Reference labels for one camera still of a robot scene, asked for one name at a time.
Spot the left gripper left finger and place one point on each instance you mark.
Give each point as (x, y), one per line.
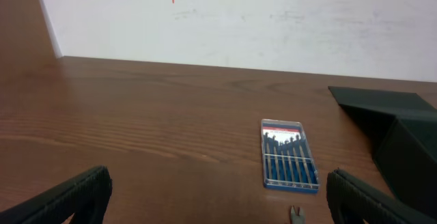
(82, 199)

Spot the dark green open box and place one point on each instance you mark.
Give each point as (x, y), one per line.
(402, 129)

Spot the orange handled pliers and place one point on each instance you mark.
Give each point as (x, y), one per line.
(297, 215)

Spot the blue screwdriver set case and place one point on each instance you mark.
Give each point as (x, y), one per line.
(288, 164)

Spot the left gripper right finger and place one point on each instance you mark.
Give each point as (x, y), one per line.
(351, 200)

